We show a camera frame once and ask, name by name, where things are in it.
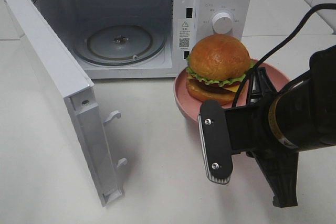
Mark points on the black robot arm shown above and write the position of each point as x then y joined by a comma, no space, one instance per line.
275,126

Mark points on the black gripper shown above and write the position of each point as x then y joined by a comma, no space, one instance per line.
247,130

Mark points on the burger with lettuce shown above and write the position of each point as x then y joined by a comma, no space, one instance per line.
216,67

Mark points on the upper white power knob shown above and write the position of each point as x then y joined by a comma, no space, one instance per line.
222,22

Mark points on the white microwave door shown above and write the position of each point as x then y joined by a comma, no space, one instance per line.
70,92

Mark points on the white microwave oven body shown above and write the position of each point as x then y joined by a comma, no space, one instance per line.
184,22

